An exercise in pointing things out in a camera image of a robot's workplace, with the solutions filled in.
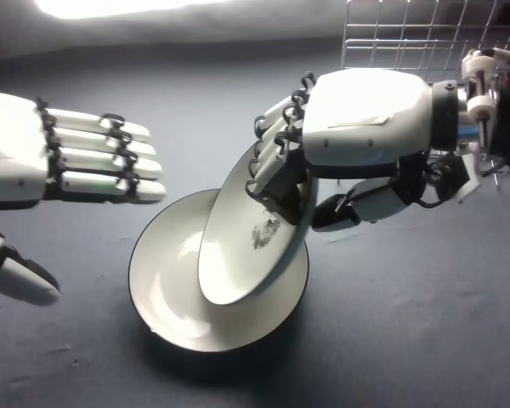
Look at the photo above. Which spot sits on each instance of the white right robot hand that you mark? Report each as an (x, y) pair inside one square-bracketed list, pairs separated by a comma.
[(365, 119)]

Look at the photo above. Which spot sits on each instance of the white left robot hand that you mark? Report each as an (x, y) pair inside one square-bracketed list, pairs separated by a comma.
[(13, 149)]

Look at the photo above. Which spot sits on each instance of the white plate with black rim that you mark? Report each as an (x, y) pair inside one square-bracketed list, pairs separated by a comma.
[(170, 276), (238, 255)]

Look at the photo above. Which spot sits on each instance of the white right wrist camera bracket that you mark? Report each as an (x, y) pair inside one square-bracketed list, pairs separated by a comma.
[(480, 64)]

